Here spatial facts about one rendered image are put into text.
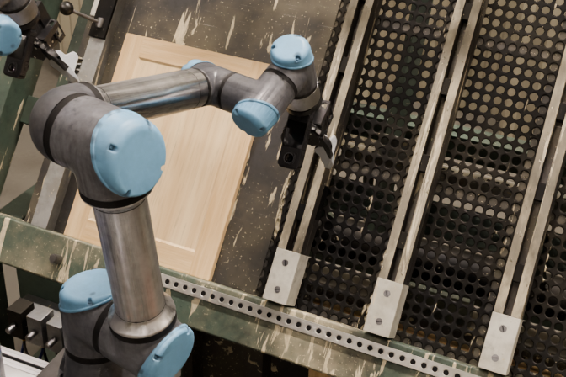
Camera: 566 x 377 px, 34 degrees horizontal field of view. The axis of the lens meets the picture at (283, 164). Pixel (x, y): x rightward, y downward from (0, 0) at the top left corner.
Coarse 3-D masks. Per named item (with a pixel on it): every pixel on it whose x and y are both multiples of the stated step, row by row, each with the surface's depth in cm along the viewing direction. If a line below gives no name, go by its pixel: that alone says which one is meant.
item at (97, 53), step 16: (112, 32) 248; (96, 48) 246; (96, 64) 246; (80, 80) 246; (96, 80) 247; (48, 176) 244; (64, 176) 244; (48, 192) 243; (64, 192) 245; (48, 208) 242; (32, 224) 243; (48, 224) 242
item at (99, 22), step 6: (60, 6) 238; (66, 6) 238; (72, 6) 239; (66, 12) 238; (72, 12) 240; (78, 12) 241; (84, 18) 243; (90, 18) 244; (102, 18) 245; (96, 24) 245; (102, 24) 245
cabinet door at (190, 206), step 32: (128, 64) 245; (160, 64) 242; (224, 64) 236; (256, 64) 233; (160, 128) 239; (192, 128) 236; (224, 128) 233; (192, 160) 234; (224, 160) 231; (160, 192) 236; (192, 192) 233; (224, 192) 230; (160, 224) 234; (192, 224) 231; (224, 224) 228; (160, 256) 232; (192, 256) 229
